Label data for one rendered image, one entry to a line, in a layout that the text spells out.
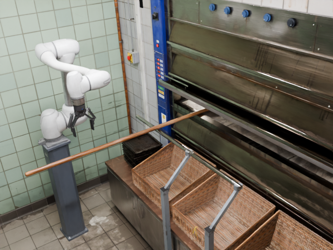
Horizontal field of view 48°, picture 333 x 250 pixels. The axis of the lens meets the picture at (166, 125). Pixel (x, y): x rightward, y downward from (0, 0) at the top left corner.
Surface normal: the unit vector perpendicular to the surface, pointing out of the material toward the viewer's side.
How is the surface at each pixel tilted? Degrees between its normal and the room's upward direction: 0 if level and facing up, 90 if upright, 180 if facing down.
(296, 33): 90
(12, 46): 90
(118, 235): 0
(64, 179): 90
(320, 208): 70
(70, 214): 90
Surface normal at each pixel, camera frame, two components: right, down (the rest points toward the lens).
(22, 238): -0.05, -0.88
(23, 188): 0.55, 0.36
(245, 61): -0.80, -0.02
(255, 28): -0.83, 0.29
